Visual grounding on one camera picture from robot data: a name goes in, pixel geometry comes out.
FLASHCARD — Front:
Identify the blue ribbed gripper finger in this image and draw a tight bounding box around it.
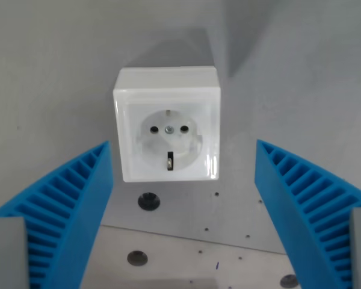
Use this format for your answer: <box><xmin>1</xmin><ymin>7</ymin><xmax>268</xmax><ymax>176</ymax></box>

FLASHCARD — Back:
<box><xmin>0</xmin><ymin>140</ymin><xmax>114</xmax><ymax>289</ymax></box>
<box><xmin>254</xmin><ymin>138</ymin><xmax>361</xmax><ymax>289</ymax></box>

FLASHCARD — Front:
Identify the white wall socket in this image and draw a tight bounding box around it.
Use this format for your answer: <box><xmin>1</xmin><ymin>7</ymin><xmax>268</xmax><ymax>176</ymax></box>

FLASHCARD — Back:
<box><xmin>112</xmin><ymin>64</ymin><xmax>223</xmax><ymax>184</ymax></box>

